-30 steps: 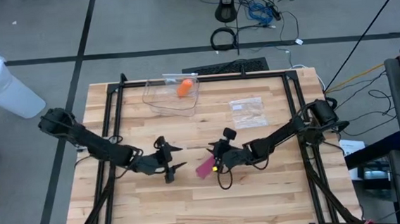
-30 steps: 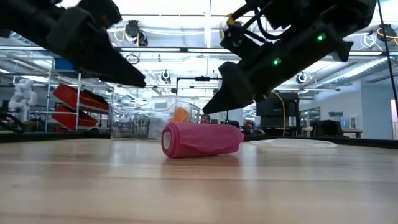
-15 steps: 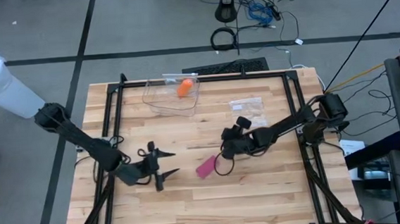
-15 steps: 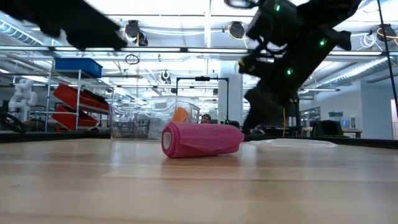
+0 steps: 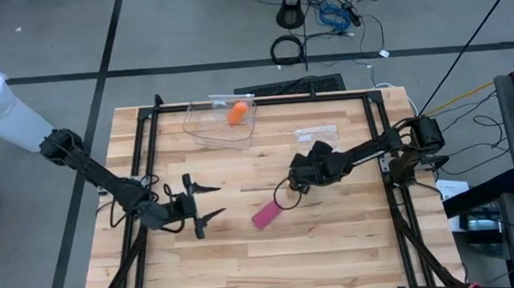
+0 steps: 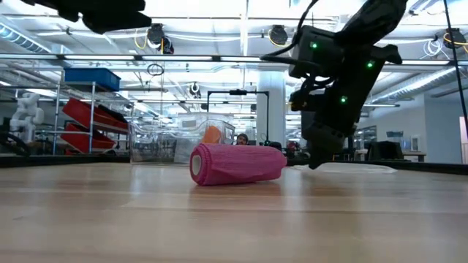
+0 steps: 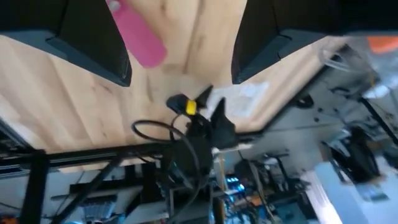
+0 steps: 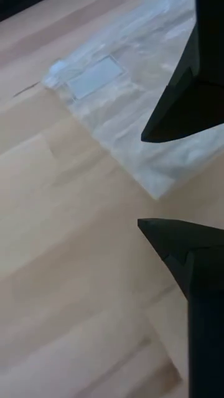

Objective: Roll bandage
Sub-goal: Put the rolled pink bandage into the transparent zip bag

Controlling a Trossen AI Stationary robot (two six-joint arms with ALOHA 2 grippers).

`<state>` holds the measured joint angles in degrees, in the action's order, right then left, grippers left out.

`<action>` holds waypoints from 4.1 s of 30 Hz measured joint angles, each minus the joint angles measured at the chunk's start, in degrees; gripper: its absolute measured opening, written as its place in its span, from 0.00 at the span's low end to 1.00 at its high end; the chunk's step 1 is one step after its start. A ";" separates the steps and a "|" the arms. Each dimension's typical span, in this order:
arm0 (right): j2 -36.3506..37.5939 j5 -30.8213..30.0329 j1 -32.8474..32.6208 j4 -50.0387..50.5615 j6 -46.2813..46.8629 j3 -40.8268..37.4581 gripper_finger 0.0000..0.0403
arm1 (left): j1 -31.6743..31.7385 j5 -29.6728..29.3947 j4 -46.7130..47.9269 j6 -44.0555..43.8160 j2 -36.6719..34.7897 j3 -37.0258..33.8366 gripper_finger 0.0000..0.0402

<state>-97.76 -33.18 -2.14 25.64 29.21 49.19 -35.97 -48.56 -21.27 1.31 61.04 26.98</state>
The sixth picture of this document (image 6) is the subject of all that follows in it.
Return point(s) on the person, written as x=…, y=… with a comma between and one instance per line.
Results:
x=242, y=139

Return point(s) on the white pillar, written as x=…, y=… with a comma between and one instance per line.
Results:
x=270, y=109

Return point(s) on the black metal table frame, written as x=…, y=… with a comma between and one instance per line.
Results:
x=55, y=160

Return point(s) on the pink elastic bandage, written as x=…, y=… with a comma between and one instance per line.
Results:
x=237, y=164

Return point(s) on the black office chair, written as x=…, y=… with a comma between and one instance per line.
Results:
x=385, y=150

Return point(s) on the red storage bin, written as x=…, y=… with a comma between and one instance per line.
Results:
x=84, y=140
x=84, y=111

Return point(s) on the blue storage bin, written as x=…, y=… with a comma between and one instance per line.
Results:
x=91, y=78

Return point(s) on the black slanted pole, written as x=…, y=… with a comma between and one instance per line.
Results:
x=454, y=55

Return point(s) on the black cylindrical stand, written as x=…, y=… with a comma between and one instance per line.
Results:
x=276, y=146

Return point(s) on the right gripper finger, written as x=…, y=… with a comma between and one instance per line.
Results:
x=327, y=146

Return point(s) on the black camera gantry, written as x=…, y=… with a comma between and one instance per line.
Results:
x=237, y=92

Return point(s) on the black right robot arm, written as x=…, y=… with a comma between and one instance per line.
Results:
x=376, y=18

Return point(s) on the long ceiling light bar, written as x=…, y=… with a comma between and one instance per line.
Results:
x=175, y=58

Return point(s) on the white robot figure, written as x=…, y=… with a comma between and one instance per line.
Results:
x=25, y=113

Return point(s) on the clear plastic container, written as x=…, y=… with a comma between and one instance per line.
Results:
x=157, y=146

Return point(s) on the metal shelf rack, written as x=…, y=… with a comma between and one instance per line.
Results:
x=57, y=113

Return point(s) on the orange elastic bandage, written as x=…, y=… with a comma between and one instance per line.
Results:
x=212, y=135

